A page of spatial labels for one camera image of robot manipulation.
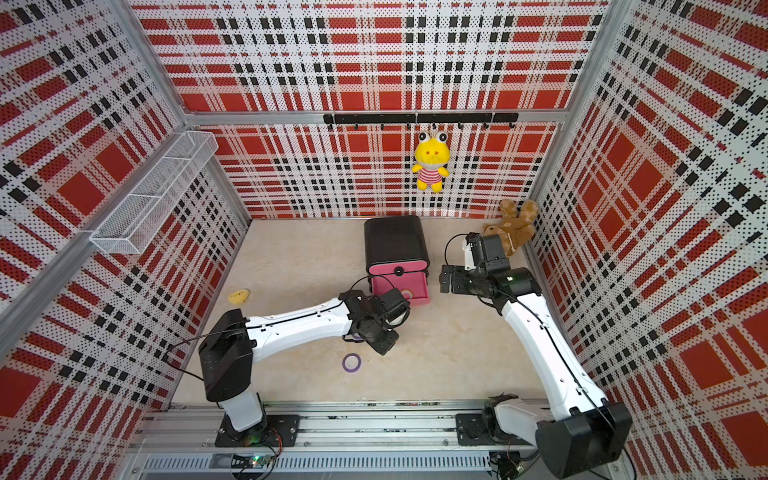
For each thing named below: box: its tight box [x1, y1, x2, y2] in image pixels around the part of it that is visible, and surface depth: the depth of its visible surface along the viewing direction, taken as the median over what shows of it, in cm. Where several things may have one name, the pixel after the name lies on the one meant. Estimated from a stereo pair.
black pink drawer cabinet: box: [364, 216, 430, 304], surface depth 92 cm
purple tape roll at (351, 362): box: [342, 353, 362, 373], surface depth 87 cm
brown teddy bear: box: [483, 199, 539, 257], surface depth 113 cm
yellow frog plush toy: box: [411, 131, 450, 193], surface depth 95 cm
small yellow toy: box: [228, 288, 251, 304], surface depth 100 cm
